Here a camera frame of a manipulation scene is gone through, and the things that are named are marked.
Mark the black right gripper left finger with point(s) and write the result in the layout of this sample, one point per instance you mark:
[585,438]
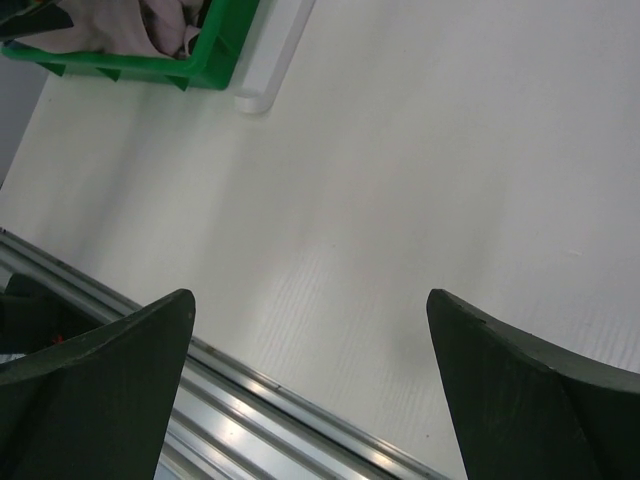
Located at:
[97,406]

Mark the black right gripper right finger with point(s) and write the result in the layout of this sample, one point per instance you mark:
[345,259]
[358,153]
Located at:
[524,408]

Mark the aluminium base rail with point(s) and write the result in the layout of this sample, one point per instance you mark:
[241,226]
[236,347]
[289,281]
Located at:
[227,421]

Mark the mauve tank top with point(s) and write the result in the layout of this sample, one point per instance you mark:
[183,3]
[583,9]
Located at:
[154,29]

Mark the green plastic bin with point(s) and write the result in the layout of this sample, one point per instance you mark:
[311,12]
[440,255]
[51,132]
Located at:
[211,65]

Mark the white clothes rack frame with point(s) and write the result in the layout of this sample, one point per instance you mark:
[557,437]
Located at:
[268,50]

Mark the black garment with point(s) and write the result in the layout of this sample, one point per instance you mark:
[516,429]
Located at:
[22,18]

